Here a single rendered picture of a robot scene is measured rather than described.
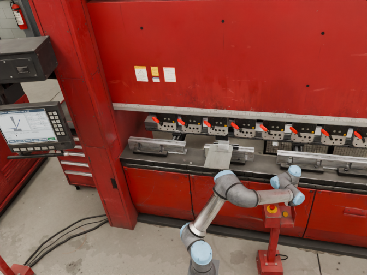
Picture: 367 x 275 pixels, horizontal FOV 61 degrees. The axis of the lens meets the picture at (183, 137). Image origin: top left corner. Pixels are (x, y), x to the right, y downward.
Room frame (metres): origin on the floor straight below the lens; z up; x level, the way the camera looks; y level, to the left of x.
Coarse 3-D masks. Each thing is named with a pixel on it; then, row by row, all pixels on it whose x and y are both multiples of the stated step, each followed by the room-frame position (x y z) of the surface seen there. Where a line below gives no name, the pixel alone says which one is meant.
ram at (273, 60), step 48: (96, 0) 2.16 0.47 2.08; (144, 0) 2.03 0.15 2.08; (192, 0) 1.91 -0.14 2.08; (240, 0) 1.82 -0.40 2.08; (288, 0) 1.74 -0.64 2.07; (336, 0) 1.67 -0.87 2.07; (144, 48) 2.01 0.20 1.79; (192, 48) 1.91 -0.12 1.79; (240, 48) 1.82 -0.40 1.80; (288, 48) 1.73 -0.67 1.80; (336, 48) 1.65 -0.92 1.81; (144, 96) 2.03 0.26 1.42; (192, 96) 1.92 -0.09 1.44; (240, 96) 1.82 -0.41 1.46; (288, 96) 1.72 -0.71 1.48; (336, 96) 1.63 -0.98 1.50
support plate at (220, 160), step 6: (210, 150) 1.83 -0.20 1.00; (216, 150) 1.83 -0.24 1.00; (228, 150) 1.81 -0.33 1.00; (210, 156) 1.76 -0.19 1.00; (216, 156) 1.76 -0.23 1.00; (222, 156) 1.75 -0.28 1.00; (228, 156) 1.74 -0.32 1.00; (210, 162) 1.70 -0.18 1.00; (216, 162) 1.69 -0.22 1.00; (222, 162) 1.68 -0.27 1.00; (228, 162) 1.68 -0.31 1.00; (210, 168) 1.64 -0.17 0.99; (216, 168) 1.63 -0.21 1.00; (222, 168) 1.62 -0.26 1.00; (228, 168) 1.61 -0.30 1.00
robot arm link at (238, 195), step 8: (240, 184) 1.13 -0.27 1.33; (288, 184) 1.25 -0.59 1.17; (232, 192) 1.09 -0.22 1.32; (240, 192) 1.08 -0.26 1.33; (248, 192) 1.09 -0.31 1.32; (256, 192) 1.10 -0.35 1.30; (264, 192) 1.12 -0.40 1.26; (272, 192) 1.14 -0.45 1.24; (280, 192) 1.15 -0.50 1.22; (288, 192) 1.17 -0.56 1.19; (296, 192) 1.18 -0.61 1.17; (232, 200) 1.07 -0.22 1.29; (240, 200) 1.06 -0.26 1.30; (248, 200) 1.05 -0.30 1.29; (256, 200) 1.06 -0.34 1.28; (264, 200) 1.08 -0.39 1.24; (272, 200) 1.10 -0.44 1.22; (280, 200) 1.12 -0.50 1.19; (288, 200) 1.14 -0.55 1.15; (296, 200) 1.14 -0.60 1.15
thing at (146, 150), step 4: (136, 148) 2.07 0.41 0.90; (140, 148) 2.06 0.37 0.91; (144, 148) 2.06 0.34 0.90; (148, 148) 2.05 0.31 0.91; (136, 152) 2.03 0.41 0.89; (140, 152) 2.02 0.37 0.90; (144, 152) 2.01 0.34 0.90; (148, 152) 2.00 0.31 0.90; (152, 152) 2.00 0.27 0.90; (156, 152) 1.99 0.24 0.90; (164, 152) 1.98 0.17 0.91; (160, 156) 1.97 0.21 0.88; (164, 156) 1.96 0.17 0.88
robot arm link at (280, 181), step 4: (284, 172) 1.35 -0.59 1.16; (276, 176) 1.32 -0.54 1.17; (280, 176) 1.32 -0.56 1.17; (284, 176) 1.31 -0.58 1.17; (288, 176) 1.31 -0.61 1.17; (272, 180) 1.31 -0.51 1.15; (276, 180) 1.29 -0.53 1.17; (280, 180) 1.29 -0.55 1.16; (284, 180) 1.28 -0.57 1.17; (288, 180) 1.29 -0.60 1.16; (272, 184) 1.31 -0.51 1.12; (276, 184) 1.27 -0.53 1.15; (280, 184) 1.27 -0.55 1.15; (284, 184) 1.26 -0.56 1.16; (276, 188) 1.27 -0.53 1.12; (280, 188) 1.26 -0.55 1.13
